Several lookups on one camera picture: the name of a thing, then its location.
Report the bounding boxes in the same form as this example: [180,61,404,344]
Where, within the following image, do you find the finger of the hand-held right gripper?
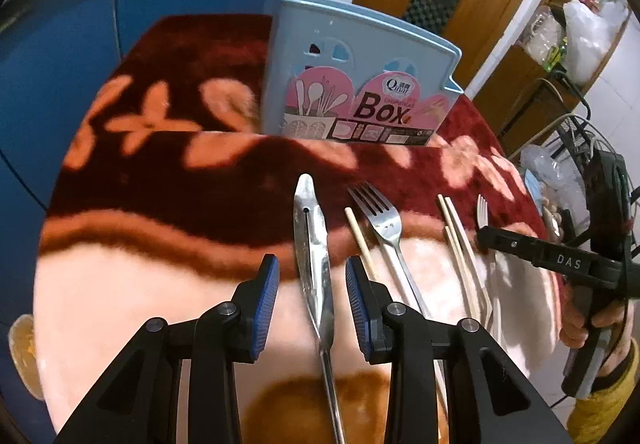
[475,225,621,297]

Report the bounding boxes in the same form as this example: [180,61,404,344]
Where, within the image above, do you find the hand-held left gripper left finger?
[52,254,280,444]

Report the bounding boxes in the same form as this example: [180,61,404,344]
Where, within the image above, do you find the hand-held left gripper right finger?
[345,255,573,444]

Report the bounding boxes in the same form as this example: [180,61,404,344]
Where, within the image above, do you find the white plastic fork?
[476,194,505,341]

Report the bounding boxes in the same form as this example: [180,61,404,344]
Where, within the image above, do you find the metal fork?
[347,181,448,425]

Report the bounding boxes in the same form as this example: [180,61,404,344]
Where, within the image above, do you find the light blue utensil box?
[261,0,463,147]

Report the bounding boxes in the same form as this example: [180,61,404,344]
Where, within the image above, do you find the person's right forearm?
[567,339,640,444]

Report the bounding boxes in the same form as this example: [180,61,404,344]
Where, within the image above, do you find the person's right hand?
[559,284,632,375]

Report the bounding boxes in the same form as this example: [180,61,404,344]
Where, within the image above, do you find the clear plastic bag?
[521,145,588,217]

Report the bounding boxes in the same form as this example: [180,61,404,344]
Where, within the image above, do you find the red floral blanket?
[32,14,566,444]

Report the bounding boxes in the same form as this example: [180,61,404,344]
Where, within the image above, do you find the wooden shelf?
[472,0,632,147]

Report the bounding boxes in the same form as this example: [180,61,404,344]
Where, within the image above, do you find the white plastic bag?
[562,0,629,86]

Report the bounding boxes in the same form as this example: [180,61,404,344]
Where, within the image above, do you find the blue kitchen cabinet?
[0,0,326,235]

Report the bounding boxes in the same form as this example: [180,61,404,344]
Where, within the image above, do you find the black wire cart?
[500,79,640,245]

